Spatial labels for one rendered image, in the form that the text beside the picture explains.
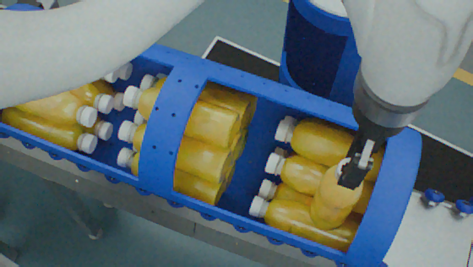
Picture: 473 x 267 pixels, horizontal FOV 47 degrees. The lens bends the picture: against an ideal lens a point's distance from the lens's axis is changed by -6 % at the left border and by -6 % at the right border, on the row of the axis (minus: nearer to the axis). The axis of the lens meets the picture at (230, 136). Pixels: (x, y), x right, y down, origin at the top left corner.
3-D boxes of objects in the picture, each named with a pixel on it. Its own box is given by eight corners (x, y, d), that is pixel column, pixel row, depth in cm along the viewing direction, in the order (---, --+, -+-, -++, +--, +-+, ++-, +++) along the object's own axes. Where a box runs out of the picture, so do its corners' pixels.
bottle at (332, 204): (311, 192, 108) (328, 148, 90) (348, 197, 107) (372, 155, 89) (307, 228, 105) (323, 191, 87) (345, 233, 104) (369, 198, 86)
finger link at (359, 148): (389, 128, 71) (387, 135, 71) (366, 175, 80) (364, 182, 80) (361, 117, 72) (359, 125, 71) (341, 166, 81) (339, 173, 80)
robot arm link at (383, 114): (443, 55, 63) (428, 81, 68) (371, 29, 64) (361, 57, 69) (429, 119, 59) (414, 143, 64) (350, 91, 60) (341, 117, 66)
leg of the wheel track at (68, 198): (98, 242, 214) (51, 183, 157) (85, 236, 215) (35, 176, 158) (105, 228, 216) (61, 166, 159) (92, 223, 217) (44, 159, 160)
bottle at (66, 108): (-9, 100, 111) (73, 131, 108) (3, 67, 111) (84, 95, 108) (9, 104, 119) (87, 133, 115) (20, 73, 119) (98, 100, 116)
